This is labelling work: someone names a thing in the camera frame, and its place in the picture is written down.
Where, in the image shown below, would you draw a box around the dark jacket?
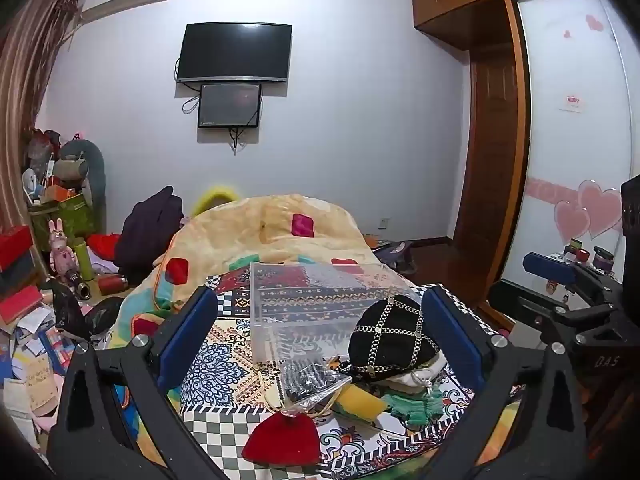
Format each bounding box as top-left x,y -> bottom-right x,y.
114,186 -> 184,281

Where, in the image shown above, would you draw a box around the white cloth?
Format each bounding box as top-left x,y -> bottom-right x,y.
382,351 -> 448,390

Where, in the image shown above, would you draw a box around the wooden wardrobe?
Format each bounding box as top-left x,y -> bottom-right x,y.
411,0 -> 596,321

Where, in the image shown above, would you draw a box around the wooden door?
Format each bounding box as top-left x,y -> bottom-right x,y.
452,50 -> 526,281

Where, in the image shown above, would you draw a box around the red velvet pouch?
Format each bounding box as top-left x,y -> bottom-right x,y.
241,410 -> 321,467

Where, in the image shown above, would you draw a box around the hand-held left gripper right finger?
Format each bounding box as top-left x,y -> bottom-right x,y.
420,284 -> 589,480

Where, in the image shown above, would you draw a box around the clear zip bag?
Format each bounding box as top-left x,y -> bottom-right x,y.
277,357 -> 353,417

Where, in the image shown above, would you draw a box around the pink rabbit toy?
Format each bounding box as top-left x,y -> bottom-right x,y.
48,217 -> 81,281

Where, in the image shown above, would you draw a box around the striped brown curtain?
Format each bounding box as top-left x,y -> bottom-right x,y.
0,0 -> 83,226

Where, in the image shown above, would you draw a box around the green knitted cloth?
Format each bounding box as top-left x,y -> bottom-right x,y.
382,385 -> 446,423

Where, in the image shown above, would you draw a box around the stack of red boxes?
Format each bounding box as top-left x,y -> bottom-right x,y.
0,225 -> 46,328

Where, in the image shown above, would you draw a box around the dark red jar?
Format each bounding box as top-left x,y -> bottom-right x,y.
564,240 -> 592,264

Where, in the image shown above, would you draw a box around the white sliding wardrobe door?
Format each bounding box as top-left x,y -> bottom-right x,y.
500,0 -> 632,306

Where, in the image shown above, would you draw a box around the black bag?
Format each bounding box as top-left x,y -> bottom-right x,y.
42,277 -> 123,341

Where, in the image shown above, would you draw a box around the yellow sponge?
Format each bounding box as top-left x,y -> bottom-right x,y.
334,385 -> 388,432

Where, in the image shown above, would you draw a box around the black hat with chain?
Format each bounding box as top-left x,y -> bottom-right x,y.
340,294 -> 441,382

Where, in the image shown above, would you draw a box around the purple jar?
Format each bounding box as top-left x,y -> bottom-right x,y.
592,247 -> 617,273

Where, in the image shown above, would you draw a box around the grey plush toy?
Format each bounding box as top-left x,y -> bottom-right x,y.
52,137 -> 107,211

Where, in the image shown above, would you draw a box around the black wall television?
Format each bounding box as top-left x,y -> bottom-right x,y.
176,22 -> 294,84

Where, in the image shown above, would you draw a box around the yellow-green plush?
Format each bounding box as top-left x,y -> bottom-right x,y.
191,186 -> 242,217

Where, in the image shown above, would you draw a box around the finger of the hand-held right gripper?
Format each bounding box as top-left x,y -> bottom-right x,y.
487,279 -> 618,347
523,251 -> 623,307

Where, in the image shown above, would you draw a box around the clear plastic box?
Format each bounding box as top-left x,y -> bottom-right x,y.
248,261 -> 422,365

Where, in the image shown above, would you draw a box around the yellow patchwork blanket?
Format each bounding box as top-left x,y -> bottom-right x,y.
107,192 -> 383,351

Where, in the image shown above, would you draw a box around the red cloth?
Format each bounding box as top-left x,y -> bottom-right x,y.
86,233 -> 123,262

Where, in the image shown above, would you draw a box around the patterned bed sheet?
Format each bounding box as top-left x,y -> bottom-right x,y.
112,262 -> 526,480

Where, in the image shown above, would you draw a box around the pile of papers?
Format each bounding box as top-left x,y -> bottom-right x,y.
0,305 -> 76,451

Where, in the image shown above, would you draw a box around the green bottle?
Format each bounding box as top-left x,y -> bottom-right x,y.
73,237 -> 96,282

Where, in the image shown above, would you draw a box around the pink heart stickers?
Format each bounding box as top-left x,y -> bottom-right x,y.
552,179 -> 625,246

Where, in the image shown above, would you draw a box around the green gift bag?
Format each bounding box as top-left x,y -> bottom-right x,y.
31,192 -> 98,251

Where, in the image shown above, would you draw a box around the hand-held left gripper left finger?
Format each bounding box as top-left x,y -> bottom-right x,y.
47,285 -> 221,480

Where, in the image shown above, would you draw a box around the purple bag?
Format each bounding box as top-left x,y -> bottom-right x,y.
372,240 -> 417,276

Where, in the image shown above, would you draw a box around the small wall monitor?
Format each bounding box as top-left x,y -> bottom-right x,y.
197,83 -> 263,129

